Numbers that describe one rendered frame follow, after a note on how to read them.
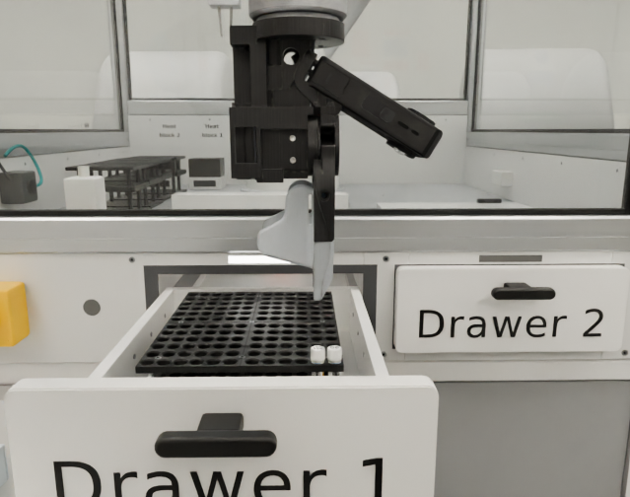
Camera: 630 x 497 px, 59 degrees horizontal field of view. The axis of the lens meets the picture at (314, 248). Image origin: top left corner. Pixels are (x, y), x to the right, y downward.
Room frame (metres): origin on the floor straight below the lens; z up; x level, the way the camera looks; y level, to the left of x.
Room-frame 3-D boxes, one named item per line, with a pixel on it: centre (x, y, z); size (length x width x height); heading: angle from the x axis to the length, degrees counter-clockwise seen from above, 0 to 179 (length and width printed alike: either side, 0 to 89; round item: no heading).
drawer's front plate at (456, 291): (0.68, -0.25, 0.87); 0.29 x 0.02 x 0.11; 91
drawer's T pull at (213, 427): (0.33, 0.06, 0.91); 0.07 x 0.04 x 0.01; 91
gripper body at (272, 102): (0.45, 0.02, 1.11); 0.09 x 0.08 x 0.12; 91
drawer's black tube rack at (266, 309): (0.55, 0.07, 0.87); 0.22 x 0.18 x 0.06; 1
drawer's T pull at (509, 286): (0.65, -0.25, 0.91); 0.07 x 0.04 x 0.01; 91
